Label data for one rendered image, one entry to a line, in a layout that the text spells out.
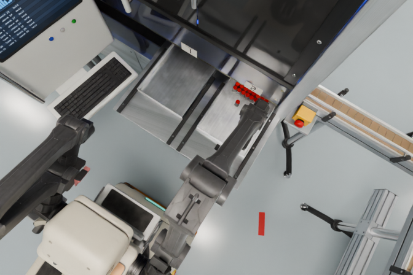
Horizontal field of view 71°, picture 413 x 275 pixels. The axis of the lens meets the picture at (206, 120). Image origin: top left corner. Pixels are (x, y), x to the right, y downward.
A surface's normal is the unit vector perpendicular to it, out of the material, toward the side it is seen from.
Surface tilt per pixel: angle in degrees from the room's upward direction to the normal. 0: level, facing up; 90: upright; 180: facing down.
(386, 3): 90
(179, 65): 0
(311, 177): 0
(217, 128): 0
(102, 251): 42
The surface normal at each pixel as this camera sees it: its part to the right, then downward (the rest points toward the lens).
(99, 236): 0.37, -0.75
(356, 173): 0.03, -0.27
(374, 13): -0.54, 0.80
